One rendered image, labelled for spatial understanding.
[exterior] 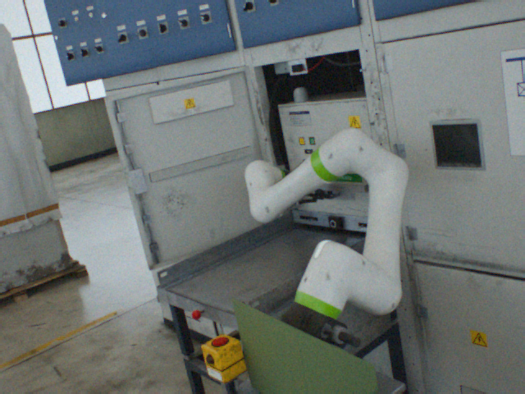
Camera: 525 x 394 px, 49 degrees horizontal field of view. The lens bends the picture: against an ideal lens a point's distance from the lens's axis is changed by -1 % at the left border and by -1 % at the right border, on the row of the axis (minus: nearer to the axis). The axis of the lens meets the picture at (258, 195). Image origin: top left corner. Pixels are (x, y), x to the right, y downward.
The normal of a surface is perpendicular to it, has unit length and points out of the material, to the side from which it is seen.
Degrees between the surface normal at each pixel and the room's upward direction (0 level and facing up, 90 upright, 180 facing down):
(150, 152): 90
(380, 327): 90
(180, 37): 90
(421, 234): 90
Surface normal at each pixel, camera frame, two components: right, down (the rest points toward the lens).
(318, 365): 0.54, 0.10
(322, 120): -0.75, 0.30
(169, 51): -0.34, 0.29
